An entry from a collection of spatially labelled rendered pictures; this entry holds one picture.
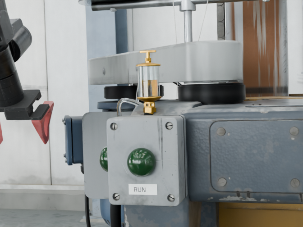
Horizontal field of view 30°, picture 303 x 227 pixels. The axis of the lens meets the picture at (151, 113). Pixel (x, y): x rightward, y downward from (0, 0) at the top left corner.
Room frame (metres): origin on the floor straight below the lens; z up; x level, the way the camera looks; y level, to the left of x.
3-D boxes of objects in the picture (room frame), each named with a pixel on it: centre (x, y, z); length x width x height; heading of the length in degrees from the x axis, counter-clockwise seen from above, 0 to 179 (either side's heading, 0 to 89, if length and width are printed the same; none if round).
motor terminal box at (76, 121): (1.11, 0.14, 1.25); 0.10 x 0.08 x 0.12; 11
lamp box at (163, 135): (0.59, 0.01, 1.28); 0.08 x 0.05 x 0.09; 76
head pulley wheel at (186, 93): (0.76, -0.08, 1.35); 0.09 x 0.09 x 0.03
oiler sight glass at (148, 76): (0.66, 0.00, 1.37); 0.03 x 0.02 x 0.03; 76
